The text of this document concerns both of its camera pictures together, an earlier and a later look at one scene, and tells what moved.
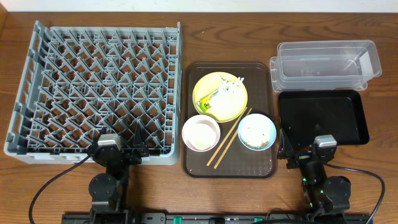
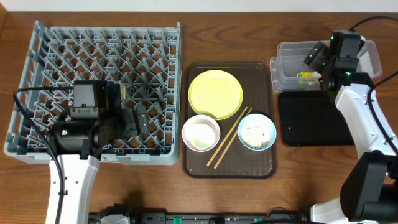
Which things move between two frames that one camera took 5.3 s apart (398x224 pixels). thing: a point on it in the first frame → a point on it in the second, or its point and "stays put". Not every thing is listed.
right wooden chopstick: [232, 138] stays put
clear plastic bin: [324, 65] stays put
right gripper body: [302, 157] → [316, 54]
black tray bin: [304, 114] stays put
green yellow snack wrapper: [204, 102] → [308, 78]
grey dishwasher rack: [76, 83] stays put
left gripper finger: [102, 131] → [131, 127]
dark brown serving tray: [229, 121] stays put
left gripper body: [123, 156] → [137, 121]
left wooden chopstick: [227, 137] stays put
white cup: [201, 133] stays put
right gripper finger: [285, 147] → [317, 56]
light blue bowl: [257, 132] stays put
